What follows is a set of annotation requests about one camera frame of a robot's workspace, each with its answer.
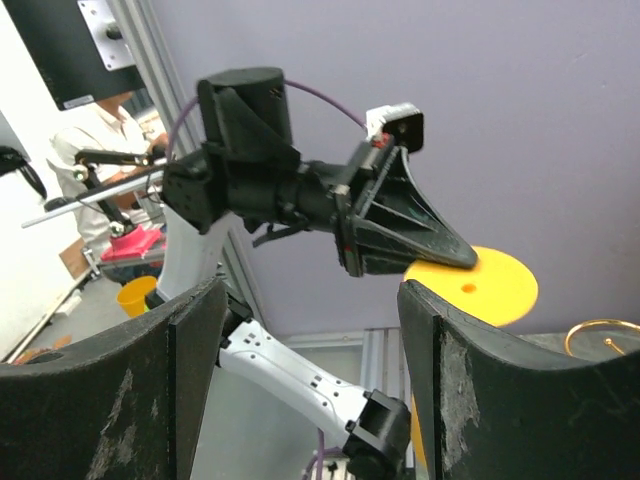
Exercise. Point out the yellow plastic wine glass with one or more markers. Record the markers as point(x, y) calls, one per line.
point(499, 290)

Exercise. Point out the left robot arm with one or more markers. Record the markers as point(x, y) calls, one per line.
point(247, 167)

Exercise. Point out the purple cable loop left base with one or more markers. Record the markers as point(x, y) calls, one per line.
point(320, 460)

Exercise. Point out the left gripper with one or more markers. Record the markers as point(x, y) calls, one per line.
point(383, 222)

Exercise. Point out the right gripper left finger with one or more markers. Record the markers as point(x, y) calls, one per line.
point(127, 403)

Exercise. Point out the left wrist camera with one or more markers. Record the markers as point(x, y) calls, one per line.
point(403, 121)

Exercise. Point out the black monitor on mount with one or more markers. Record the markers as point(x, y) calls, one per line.
point(78, 49)

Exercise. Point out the pink object on stand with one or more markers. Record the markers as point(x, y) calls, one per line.
point(131, 245)

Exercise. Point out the person in white shirt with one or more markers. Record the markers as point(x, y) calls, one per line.
point(103, 125)

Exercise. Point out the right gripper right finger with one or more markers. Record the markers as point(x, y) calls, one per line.
point(492, 405)

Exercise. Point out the aluminium frame post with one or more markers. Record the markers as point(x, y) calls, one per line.
point(196, 242)

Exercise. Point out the yellow cup in background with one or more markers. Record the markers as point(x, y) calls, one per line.
point(132, 296)

